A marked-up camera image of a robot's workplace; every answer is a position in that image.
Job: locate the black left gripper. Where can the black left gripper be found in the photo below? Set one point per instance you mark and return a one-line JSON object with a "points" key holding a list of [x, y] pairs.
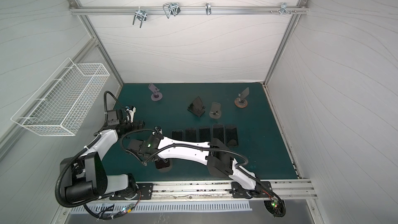
{"points": [[140, 125]]}

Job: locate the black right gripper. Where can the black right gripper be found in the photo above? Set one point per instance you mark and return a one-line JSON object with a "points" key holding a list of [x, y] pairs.
{"points": [[162, 163]]}

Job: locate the black phone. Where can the black phone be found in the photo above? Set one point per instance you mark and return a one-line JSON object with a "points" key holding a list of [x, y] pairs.
{"points": [[218, 132], [162, 164], [231, 134], [177, 135]]}

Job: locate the black phone stand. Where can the black phone stand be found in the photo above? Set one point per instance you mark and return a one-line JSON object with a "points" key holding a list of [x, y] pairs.
{"points": [[191, 135]]}

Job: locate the phone with pink case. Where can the phone with pink case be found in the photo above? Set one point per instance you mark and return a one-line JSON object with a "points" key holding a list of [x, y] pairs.
{"points": [[205, 134]]}

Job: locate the black folding stand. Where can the black folding stand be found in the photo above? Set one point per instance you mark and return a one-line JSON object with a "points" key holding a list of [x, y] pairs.
{"points": [[197, 107]]}

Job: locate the wood ring phone stand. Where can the wood ring phone stand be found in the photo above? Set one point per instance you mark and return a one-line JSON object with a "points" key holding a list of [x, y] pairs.
{"points": [[241, 101]]}

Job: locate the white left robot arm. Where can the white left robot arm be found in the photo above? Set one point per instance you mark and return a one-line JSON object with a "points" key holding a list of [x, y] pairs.
{"points": [[83, 178]]}

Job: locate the grey stand front-left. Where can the grey stand front-left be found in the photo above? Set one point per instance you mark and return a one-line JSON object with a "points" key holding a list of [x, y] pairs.
{"points": [[167, 169]]}

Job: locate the grey round-base phone stand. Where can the grey round-base phone stand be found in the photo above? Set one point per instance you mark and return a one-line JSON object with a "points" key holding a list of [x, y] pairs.
{"points": [[215, 110]]}

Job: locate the metal U-bolt clamp left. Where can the metal U-bolt clamp left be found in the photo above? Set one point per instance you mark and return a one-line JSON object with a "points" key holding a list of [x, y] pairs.
{"points": [[140, 16]]}

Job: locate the metal u-bolt clamp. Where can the metal u-bolt clamp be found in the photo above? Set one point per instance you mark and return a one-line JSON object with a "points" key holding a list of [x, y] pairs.
{"points": [[140, 16], [171, 9]]}

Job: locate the metal U-bolt clamp middle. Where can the metal U-bolt clamp middle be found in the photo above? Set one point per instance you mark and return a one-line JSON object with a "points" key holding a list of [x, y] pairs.
{"points": [[171, 9]]}

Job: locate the metal clamp small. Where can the metal clamp small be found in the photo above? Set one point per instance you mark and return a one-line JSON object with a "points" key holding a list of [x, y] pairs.
{"points": [[208, 9]]}

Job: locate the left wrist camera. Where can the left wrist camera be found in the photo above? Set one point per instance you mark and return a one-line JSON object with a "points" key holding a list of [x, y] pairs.
{"points": [[130, 112]]}

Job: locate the white wire basket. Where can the white wire basket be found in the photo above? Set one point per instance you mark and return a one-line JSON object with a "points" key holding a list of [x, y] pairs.
{"points": [[59, 106]]}

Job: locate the white slotted cable duct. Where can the white slotted cable duct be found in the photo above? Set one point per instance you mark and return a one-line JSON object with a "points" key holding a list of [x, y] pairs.
{"points": [[170, 207]]}

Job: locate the aluminium crossbar rail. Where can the aluminium crossbar rail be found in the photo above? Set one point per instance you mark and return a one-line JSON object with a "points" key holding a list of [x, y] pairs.
{"points": [[185, 10]]}

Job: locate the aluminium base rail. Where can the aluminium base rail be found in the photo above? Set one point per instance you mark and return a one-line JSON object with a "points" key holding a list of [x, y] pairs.
{"points": [[219, 190]]}

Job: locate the metal bracket with bolts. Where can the metal bracket with bolts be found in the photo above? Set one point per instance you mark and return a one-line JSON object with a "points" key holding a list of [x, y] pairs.
{"points": [[284, 9]]}

